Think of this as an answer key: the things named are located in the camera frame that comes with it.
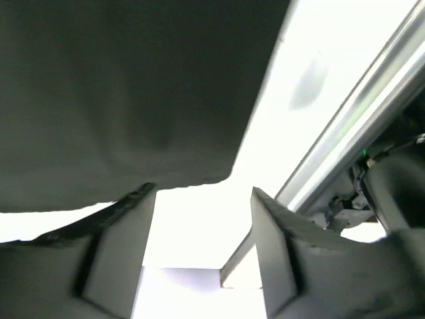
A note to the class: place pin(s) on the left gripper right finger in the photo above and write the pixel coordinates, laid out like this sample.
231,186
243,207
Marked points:
309,272

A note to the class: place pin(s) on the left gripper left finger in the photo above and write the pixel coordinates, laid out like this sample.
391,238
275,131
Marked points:
88,269

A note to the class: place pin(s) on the black long sleeve shirt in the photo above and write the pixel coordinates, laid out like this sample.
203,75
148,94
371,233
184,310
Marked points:
100,97

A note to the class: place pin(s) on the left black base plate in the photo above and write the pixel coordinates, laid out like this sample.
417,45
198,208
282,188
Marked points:
385,184

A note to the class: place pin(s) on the aluminium table edge rail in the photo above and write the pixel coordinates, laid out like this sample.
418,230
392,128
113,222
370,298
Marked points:
325,185

